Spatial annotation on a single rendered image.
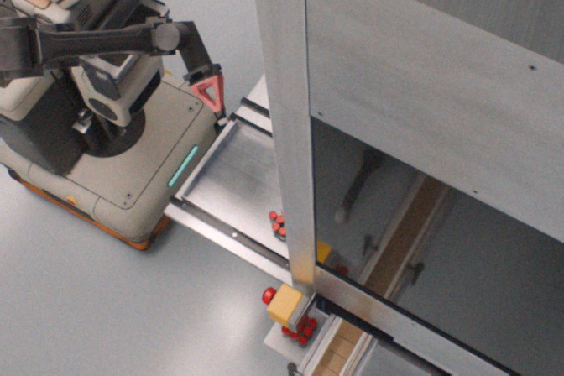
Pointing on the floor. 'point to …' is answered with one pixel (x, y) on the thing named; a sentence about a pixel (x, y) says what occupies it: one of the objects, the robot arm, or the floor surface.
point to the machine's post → (289, 103)
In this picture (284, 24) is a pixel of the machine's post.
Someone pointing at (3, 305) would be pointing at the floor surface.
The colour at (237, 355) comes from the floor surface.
